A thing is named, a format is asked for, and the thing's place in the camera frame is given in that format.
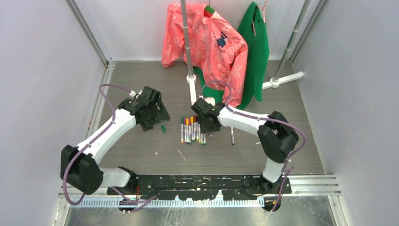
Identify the pink printed jacket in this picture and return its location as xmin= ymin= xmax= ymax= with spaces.
xmin=161 ymin=3 xmax=248 ymax=107

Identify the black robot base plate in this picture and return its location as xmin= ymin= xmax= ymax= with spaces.
xmin=107 ymin=174 xmax=292 ymax=211

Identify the pink clothes hanger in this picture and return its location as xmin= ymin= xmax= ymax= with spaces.
xmin=252 ymin=0 xmax=268 ymax=35

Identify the dark green cap marker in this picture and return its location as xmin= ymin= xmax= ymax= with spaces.
xmin=231 ymin=127 xmax=235 ymax=145

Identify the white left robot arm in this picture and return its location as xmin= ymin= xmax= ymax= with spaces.
xmin=60 ymin=86 xmax=170 ymax=195

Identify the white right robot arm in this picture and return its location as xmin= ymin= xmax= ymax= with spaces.
xmin=191 ymin=98 xmax=299 ymax=194

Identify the left rack pole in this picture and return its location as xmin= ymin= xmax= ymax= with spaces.
xmin=180 ymin=0 xmax=196 ymax=81

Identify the right rack pole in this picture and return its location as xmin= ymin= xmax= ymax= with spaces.
xmin=271 ymin=0 xmax=311 ymax=82

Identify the green hanging shirt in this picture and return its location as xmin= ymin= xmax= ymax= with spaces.
xmin=193 ymin=2 xmax=269 ymax=110

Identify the brown cap marker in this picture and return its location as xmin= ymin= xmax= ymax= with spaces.
xmin=193 ymin=116 xmax=198 ymax=141

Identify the white left rack foot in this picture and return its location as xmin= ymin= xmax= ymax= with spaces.
xmin=186 ymin=75 xmax=197 ymax=105

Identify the rack pole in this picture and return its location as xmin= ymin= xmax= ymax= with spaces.
xmin=180 ymin=0 xmax=196 ymax=81
xmin=271 ymin=0 xmax=311 ymax=82

